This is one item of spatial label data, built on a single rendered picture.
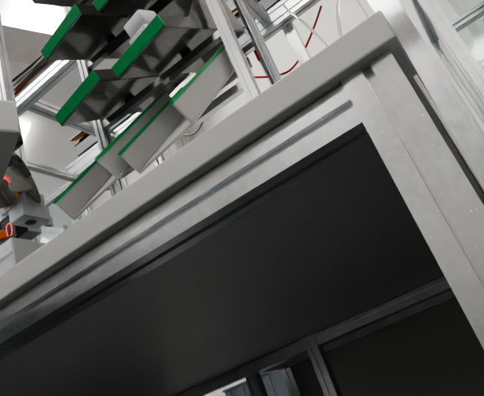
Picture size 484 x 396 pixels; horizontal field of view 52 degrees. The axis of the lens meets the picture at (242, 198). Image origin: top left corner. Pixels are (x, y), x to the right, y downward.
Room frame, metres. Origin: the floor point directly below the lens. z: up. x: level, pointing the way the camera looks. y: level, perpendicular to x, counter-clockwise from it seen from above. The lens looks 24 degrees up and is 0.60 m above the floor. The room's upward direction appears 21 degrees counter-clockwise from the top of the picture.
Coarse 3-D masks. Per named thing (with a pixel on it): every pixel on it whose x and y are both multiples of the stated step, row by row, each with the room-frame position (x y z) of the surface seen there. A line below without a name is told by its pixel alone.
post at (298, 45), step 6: (288, 24) 1.66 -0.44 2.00; (294, 24) 1.69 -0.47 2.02; (288, 30) 1.67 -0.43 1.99; (294, 30) 1.65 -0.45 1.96; (288, 36) 1.66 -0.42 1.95; (294, 36) 1.66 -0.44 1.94; (294, 42) 1.66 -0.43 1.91; (300, 42) 1.65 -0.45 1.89; (294, 48) 1.66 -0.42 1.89; (300, 48) 1.66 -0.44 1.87; (300, 54) 1.67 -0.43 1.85; (306, 54) 1.65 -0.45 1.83; (300, 60) 1.67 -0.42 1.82
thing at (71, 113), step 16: (96, 80) 0.66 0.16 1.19; (112, 80) 0.68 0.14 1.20; (128, 80) 0.71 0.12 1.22; (144, 80) 0.75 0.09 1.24; (176, 80) 0.85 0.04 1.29; (80, 96) 0.68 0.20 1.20; (96, 96) 0.70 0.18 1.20; (112, 96) 0.74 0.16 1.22; (128, 96) 0.78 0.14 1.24; (64, 112) 0.71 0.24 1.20; (80, 112) 0.72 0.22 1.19; (96, 112) 0.76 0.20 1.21; (112, 112) 0.81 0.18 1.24
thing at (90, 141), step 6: (264, 0) 1.62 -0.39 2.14; (270, 0) 1.61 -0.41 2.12; (276, 0) 1.60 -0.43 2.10; (264, 6) 1.63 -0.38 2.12; (270, 6) 1.62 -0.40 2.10; (240, 18) 1.68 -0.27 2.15; (132, 114) 1.97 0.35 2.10; (120, 120) 1.99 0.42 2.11; (114, 126) 2.01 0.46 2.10; (90, 138) 2.08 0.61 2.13; (96, 138) 2.07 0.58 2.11; (84, 144) 2.10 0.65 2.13; (90, 144) 2.09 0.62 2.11; (78, 150) 2.12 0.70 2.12; (84, 150) 2.11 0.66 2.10
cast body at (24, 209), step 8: (24, 192) 0.85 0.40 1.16; (16, 200) 0.86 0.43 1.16; (24, 200) 0.85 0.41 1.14; (32, 200) 0.86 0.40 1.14; (16, 208) 0.84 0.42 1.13; (24, 208) 0.84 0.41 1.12; (32, 208) 0.85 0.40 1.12; (40, 208) 0.87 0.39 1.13; (48, 208) 0.89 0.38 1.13; (16, 216) 0.84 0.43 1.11; (24, 216) 0.84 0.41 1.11; (32, 216) 0.85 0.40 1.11; (40, 216) 0.87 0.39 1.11; (48, 216) 0.89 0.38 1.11; (16, 224) 0.86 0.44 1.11; (24, 224) 0.87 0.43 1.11; (32, 224) 0.88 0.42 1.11; (40, 224) 0.89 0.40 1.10; (48, 224) 0.90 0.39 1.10
